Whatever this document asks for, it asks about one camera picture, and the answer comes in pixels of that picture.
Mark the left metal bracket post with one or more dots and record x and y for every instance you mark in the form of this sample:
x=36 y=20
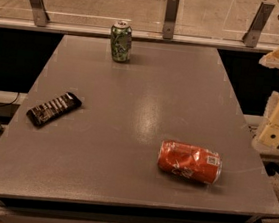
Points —
x=40 y=15

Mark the crushed orange soda can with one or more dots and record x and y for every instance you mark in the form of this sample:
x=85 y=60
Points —
x=188 y=161

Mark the middle metal bracket post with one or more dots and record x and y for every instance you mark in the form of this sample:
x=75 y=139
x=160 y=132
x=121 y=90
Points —
x=170 y=18

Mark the dark chocolate rxbar wrapper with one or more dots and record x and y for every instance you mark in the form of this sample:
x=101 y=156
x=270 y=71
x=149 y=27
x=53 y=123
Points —
x=51 y=110

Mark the metal bracket post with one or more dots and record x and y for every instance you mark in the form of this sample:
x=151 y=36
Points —
x=40 y=15
x=253 y=34
x=170 y=18

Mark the green soda can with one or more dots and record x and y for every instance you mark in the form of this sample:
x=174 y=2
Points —
x=121 y=37

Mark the right metal bracket post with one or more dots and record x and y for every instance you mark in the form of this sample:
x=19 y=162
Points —
x=253 y=34

